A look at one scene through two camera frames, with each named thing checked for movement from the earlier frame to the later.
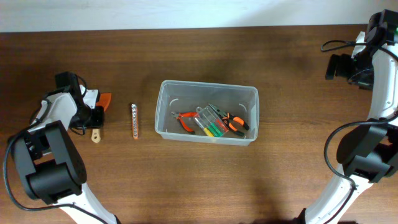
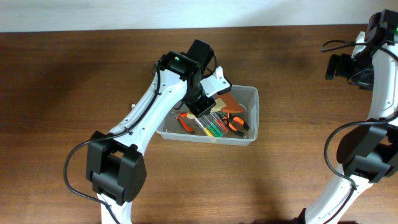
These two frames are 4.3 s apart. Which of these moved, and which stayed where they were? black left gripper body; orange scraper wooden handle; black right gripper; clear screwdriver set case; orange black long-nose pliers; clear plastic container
Moved: black left gripper body; orange scraper wooden handle
Stayed: clear screwdriver set case; orange black long-nose pliers; black right gripper; clear plastic container
